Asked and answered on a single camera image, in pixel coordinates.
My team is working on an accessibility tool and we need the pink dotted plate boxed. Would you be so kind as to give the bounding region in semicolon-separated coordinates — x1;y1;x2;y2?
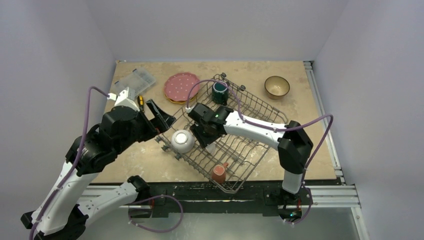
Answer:
163;72;200;99

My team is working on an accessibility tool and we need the brown ceramic bowl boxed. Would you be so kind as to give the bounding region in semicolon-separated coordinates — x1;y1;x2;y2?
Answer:
264;75;291;99

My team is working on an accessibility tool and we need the white ceramic bowl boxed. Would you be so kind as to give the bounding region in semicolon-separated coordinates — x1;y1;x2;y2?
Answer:
171;129;195;154

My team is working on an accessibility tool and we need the clear plastic screw box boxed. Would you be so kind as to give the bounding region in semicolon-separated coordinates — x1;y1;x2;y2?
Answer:
114;67;157;95

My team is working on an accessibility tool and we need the yellow black screwdriver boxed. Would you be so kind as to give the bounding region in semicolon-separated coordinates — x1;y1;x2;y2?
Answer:
136;95;145;113

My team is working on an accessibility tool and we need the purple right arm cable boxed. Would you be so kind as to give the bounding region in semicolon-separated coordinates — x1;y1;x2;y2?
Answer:
185;79;335;226

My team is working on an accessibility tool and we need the grey wire dish rack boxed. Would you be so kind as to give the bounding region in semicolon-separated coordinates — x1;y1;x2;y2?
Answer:
155;73;289;194

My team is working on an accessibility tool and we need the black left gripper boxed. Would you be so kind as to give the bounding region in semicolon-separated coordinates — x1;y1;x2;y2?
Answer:
116;98;176;154

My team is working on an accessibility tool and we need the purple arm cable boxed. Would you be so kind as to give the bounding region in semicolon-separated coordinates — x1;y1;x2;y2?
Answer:
185;79;335;226
29;86;110;240

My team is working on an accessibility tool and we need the yellow plate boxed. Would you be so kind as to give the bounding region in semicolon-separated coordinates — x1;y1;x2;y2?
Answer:
164;92;188;104

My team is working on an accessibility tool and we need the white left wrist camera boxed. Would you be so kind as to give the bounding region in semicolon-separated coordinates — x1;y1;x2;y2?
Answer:
107;87;141;112

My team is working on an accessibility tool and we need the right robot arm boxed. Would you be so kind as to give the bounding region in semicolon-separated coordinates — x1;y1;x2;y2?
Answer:
186;103;314;204

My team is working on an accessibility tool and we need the dark green mug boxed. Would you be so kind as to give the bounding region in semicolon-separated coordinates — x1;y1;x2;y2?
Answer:
212;81;229;106

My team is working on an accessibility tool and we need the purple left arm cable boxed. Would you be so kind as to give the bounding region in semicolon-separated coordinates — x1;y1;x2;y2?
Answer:
29;86;110;240

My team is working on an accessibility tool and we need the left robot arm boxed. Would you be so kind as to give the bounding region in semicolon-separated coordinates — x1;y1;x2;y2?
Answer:
20;100;176;240

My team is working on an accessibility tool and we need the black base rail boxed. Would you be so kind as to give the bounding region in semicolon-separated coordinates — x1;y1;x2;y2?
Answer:
128;180;312;220

